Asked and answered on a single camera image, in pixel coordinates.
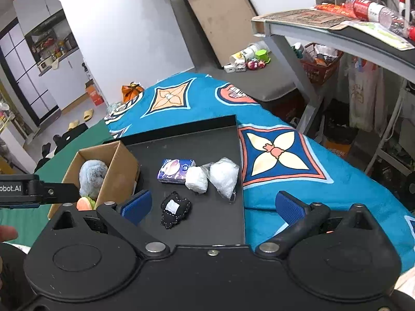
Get brown framed board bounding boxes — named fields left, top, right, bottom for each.
left=182, top=0, right=260, bottom=68

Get grey desk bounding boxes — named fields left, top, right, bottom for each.
left=251, top=8, right=415, bottom=175

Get green bed sheet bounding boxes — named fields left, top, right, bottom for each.
left=0, top=121, right=111, bottom=243

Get orange bag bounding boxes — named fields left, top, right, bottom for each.
left=121, top=83, right=145, bottom=102

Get black stitched soft pouch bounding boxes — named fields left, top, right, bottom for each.
left=160, top=192, right=192, bottom=230

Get orange carton box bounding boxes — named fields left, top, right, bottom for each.
left=85, top=81, right=107, bottom=107

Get black dice stool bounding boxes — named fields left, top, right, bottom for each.
left=55, top=124, right=89, bottom=153

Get plastic jar with yellow label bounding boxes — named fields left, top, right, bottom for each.
left=230, top=44, right=260, bottom=67

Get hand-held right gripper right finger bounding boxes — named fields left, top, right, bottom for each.
left=254, top=190, right=378, bottom=260

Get white tote bag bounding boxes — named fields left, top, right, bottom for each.
left=347, top=56, right=385, bottom=132

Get clear bottle with red label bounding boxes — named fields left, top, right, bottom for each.
left=344, top=0, right=406, bottom=30

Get blue tissue pack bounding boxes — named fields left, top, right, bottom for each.
left=157, top=159, right=197, bottom=183

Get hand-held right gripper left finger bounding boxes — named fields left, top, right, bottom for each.
left=49, top=190, right=171, bottom=255

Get round table with yellow leg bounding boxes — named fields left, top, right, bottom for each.
left=0, top=104, right=36, bottom=175

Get white stuffing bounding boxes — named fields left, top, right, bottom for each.
left=209, top=158, right=240, bottom=201

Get white wrapper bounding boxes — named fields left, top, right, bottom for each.
left=185, top=166, right=209, bottom=193

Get black bag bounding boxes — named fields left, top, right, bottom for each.
left=321, top=108, right=359, bottom=145

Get red snack packet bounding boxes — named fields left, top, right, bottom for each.
left=313, top=3, right=354, bottom=18

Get white kitchen cabinet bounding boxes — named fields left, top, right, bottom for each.
left=39, top=47, right=89, bottom=111
left=13, top=0, right=64, bottom=33

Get white upper kitchen cabinet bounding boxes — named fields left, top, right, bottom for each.
left=13, top=0, right=64, bottom=33

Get brown cardboard box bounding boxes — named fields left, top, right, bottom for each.
left=48, top=141, right=141, bottom=219

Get white lower kitchen cabinet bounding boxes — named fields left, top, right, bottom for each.
left=39, top=47, right=89, bottom=111

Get grey-blue plush toy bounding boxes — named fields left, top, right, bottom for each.
left=79, top=159, right=109, bottom=200

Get burger plush toy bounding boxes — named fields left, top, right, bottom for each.
left=77, top=196, right=98, bottom=211

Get green and white pouch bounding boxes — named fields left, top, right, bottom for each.
left=348, top=21, right=415, bottom=51

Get brown patterned board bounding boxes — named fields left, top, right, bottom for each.
left=251, top=8, right=349, bottom=36

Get black framed sliding door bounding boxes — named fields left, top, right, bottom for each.
left=0, top=18, right=60, bottom=127

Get person's left hand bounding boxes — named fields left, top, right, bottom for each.
left=0, top=227, right=18, bottom=243

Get teal patterned blanket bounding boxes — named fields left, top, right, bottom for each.
left=105, top=73, right=415, bottom=273

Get black shallow tray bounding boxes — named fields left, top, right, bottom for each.
left=103, top=114, right=247, bottom=245

